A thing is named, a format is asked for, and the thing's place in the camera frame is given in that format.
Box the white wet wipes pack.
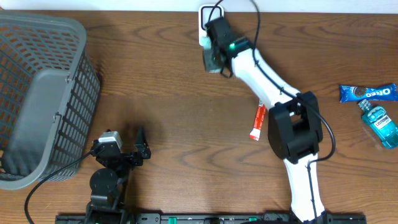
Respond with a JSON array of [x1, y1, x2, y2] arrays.
[[201, 36, 225, 74]]

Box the blue Oreo cookie pack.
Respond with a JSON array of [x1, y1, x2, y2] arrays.
[[340, 84, 397, 103]]

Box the teal mouthwash bottle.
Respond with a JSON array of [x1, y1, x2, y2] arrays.
[[358, 99, 397, 149]]

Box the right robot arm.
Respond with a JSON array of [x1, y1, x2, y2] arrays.
[[205, 17, 325, 223]]

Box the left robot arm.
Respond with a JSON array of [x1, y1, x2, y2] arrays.
[[83, 127, 151, 224]]

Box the white barcode scanner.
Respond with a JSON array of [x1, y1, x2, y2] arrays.
[[198, 4, 224, 49]]

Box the grey plastic basket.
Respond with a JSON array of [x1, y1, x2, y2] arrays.
[[1, 11, 101, 190]]

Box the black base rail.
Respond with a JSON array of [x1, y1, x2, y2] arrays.
[[55, 212, 368, 224]]

